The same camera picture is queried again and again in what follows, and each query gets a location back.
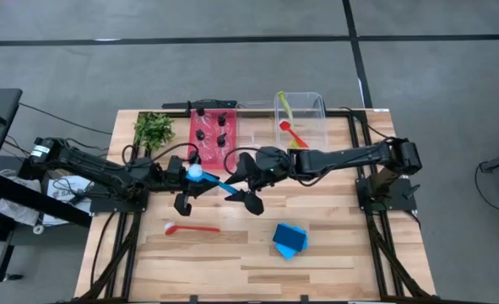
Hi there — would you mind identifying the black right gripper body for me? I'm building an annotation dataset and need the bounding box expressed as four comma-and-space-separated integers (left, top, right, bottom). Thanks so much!
251, 145, 295, 190

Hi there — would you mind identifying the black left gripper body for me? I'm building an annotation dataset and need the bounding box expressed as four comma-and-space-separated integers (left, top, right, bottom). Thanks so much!
160, 155, 199, 193

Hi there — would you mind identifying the blue dish brush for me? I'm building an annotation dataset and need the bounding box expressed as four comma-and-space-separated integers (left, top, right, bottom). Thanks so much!
187, 163, 240, 196

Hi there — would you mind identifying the clear pump bottle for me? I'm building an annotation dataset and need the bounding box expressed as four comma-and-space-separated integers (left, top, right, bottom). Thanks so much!
212, 133, 236, 166
191, 128, 212, 162
214, 111, 234, 134
193, 106, 210, 128

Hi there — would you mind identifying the red dish brush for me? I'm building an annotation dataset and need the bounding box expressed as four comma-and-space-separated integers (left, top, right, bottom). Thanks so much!
279, 120, 311, 149

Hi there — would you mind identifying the red spoon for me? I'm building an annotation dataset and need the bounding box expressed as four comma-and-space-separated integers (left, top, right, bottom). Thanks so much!
164, 221, 222, 236

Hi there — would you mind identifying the blue sponge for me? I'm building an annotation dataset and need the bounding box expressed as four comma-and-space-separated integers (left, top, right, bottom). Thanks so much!
272, 222, 309, 253
275, 227, 311, 261

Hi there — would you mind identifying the green dish brush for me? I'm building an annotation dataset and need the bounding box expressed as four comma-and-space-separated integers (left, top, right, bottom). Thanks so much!
275, 90, 301, 149

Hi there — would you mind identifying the red plastic tray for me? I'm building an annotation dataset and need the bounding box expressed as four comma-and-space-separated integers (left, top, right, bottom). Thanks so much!
187, 108, 238, 171

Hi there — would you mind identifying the small clear plastic bin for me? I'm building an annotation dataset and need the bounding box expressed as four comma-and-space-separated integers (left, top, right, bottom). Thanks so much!
235, 100, 281, 165

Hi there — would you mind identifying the green plant in white pot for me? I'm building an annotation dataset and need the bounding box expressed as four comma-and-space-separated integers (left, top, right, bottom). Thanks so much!
133, 111, 176, 149

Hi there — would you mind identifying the black power strip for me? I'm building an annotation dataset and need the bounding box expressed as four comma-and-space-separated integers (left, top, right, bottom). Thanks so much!
161, 99, 238, 111

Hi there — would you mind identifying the large clear plastic bin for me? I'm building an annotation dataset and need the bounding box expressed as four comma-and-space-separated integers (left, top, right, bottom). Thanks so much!
273, 91, 330, 155

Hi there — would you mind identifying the white printed bag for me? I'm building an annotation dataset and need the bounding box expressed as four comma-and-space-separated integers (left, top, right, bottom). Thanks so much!
41, 175, 95, 227

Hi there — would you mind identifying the black desk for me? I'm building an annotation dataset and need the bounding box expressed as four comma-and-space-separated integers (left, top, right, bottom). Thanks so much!
0, 87, 93, 284

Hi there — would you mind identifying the black aluminium table frame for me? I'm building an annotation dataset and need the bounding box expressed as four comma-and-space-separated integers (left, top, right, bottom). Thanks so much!
74, 107, 438, 304

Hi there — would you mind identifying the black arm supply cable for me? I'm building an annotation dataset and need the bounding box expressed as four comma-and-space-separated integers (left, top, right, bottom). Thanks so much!
340, 106, 386, 141

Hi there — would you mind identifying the black frame cable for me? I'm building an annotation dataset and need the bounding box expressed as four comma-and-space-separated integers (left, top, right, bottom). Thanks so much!
89, 209, 119, 290

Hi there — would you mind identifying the black floor cable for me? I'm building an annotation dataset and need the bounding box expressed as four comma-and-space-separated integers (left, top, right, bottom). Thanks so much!
18, 102, 114, 136
475, 163, 499, 212

